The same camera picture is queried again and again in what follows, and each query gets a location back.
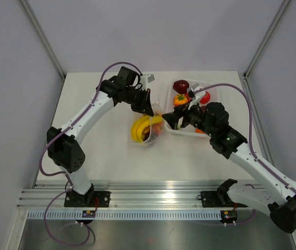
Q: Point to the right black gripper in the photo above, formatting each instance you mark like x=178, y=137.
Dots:
x=172, y=118

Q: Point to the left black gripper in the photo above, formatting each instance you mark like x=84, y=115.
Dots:
x=145, y=106

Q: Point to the yellow banana bunch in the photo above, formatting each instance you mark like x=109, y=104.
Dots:
x=141, y=131

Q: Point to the clear polka dot zip bag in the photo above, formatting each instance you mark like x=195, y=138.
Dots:
x=157, y=108

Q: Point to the peach fruit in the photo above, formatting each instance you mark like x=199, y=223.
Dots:
x=156, y=124

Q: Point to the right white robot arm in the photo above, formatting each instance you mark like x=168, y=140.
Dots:
x=231, y=144

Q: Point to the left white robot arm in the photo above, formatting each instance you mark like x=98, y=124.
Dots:
x=64, y=144

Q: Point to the red tomato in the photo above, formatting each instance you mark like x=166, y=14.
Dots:
x=206, y=98

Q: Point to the dark red apple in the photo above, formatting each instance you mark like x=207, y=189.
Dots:
x=180, y=86

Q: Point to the white perforated plastic basket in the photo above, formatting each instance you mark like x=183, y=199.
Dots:
x=189, y=130

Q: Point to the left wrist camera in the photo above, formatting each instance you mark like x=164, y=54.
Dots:
x=145, y=80

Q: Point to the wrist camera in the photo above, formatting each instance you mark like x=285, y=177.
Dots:
x=196, y=93
x=145, y=80

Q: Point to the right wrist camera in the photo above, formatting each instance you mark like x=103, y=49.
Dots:
x=196, y=93

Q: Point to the aluminium rail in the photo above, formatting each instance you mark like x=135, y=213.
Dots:
x=141, y=195

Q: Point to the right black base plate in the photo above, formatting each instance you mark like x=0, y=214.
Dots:
x=211, y=199

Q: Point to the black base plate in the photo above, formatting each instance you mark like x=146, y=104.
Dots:
x=211, y=199
x=90, y=199

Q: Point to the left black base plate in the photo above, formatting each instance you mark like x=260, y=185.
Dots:
x=90, y=199

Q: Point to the white slotted cable duct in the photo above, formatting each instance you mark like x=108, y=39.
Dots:
x=79, y=214

